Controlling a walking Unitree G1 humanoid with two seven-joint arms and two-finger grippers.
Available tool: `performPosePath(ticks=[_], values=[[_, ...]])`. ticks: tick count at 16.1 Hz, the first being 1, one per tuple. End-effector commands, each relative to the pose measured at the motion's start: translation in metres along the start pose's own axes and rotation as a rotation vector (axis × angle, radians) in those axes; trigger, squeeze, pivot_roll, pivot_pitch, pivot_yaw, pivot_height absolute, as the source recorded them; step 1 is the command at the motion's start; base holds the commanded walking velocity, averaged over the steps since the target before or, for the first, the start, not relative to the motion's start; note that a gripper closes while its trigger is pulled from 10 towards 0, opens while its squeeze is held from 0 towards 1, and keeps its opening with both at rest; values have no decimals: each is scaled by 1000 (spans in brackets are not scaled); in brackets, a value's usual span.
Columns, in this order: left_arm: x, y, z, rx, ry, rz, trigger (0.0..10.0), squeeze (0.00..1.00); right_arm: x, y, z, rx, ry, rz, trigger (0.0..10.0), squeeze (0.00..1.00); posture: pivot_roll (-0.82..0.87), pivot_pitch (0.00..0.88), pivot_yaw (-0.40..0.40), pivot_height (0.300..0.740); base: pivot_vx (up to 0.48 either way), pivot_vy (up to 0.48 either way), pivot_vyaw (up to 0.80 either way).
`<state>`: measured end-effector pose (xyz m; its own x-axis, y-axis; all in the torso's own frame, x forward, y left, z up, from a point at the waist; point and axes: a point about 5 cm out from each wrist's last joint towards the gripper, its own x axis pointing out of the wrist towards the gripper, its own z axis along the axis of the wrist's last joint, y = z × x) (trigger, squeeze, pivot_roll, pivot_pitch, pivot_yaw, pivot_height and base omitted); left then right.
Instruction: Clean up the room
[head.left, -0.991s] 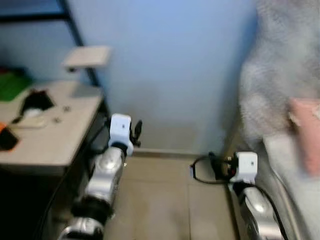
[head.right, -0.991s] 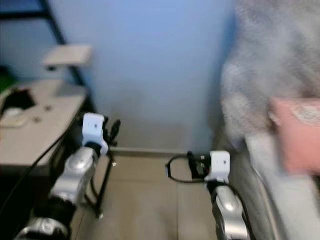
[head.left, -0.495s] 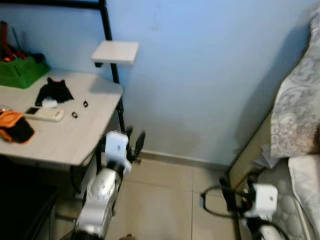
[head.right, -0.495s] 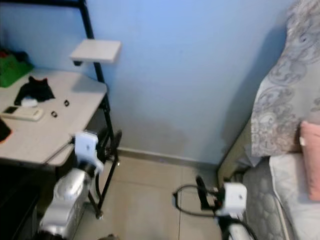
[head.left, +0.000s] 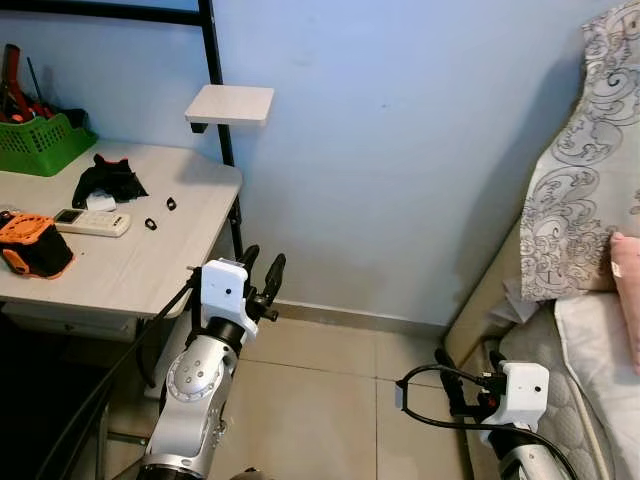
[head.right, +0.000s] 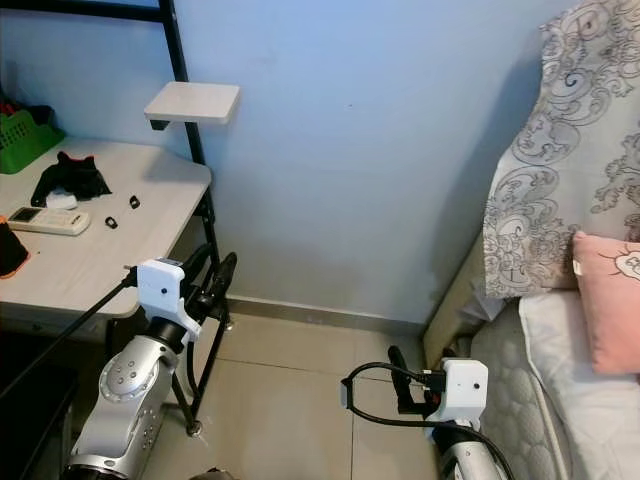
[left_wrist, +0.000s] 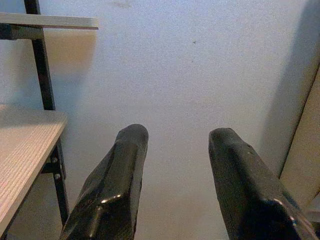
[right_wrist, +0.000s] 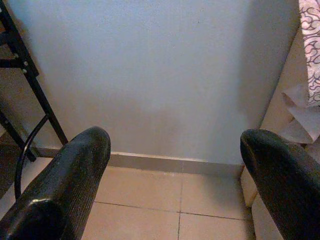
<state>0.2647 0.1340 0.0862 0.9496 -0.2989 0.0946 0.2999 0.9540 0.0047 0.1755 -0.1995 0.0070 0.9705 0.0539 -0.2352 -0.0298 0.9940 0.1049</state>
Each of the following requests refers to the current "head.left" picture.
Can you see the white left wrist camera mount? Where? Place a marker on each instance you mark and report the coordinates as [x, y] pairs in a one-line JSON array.
[[222, 292]]

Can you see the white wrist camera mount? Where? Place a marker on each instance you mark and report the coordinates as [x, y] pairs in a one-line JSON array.
[[526, 395], [222, 292]]

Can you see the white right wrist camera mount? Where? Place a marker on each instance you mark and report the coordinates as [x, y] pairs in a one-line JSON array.
[[526, 395]]

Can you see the black metal desk frame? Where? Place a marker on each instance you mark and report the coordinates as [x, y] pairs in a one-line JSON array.
[[213, 60]]

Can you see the pink printed pillow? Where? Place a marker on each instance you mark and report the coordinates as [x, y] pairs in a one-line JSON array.
[[628, 290]]

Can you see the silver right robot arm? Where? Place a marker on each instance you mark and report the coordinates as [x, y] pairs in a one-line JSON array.
[[520, 462]]

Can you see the grey floral patterned cloth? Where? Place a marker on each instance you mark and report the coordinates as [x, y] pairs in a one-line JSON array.
[[585, 150]]

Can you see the orange and black device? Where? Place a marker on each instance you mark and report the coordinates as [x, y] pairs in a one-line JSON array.
[[35, 248]]

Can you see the black crumpled cloth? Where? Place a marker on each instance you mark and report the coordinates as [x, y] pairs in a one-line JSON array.
[[108, 180]]

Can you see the white quilted mattress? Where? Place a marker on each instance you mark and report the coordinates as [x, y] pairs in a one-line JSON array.
[[560, 420]]

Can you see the light wood desk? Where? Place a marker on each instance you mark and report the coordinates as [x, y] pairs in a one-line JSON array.
[[150, 260]]

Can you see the small white shelf board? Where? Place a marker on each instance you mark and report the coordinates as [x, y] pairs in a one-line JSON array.
[[230, 105]]

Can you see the green plastic basket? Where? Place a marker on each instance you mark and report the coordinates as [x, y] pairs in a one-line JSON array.
[[40, 148]]

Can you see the white remote control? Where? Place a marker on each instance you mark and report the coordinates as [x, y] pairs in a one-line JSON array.
[[95, 223]]

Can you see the white bed sheet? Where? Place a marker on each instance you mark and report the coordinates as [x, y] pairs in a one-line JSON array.
[[600, 360]]

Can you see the small white object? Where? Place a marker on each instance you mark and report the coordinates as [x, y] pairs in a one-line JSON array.
[[100, 202]]

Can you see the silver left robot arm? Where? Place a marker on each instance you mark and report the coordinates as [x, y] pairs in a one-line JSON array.
[[195, 385]]

